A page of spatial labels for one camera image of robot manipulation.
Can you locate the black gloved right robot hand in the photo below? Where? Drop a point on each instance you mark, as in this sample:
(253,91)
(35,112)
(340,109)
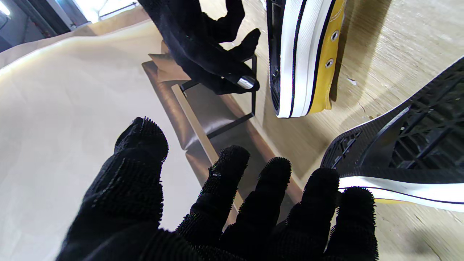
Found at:
(203,50)

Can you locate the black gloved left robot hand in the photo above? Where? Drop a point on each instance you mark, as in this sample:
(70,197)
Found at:
(123,203)

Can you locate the yellow canvas sneaker white laces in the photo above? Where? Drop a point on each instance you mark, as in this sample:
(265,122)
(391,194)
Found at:
(417,145)
(304,54)

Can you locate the brown leather cushion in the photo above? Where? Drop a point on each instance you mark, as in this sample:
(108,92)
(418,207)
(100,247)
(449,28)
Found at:
(166,67)

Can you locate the white paper scrap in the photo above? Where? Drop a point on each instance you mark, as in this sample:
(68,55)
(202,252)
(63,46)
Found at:
(351,81)

